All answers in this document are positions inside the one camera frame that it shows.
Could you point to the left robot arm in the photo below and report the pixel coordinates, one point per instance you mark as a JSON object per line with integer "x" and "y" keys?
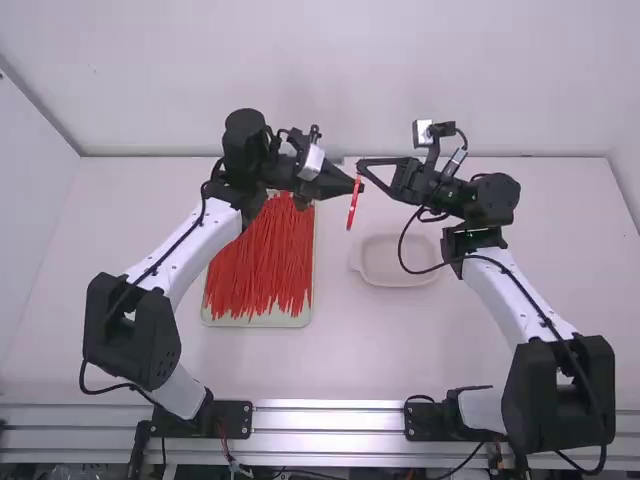
{"x": 170, "y": 250}

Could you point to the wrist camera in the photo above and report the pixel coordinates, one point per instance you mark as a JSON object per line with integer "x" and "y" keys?
{"x": 422, "y": 134}
{"x": 311, "y": 165}

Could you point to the white dish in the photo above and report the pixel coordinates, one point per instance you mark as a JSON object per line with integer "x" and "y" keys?
{"x": 375, "y": 262}

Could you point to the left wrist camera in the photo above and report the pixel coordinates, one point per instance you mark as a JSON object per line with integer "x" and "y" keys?
{"x": 311, "y": 165}

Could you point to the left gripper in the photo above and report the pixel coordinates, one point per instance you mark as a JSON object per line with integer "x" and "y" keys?
{"x": 306, "y": 196}

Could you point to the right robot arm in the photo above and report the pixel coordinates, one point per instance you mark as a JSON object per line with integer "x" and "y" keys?
{"x": 505, "y": 285}

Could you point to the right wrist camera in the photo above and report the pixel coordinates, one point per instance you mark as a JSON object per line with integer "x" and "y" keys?
{"x": 422, "y": 134}

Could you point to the silver rails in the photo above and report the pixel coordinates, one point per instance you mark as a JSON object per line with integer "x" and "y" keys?
{"x": 325, "y": 425}

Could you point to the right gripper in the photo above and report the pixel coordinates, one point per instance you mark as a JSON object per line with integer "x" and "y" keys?
{"x": 410, "y": 180}

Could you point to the pale tray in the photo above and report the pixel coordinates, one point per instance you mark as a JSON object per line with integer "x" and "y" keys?
{"x": 260, "y": 323}

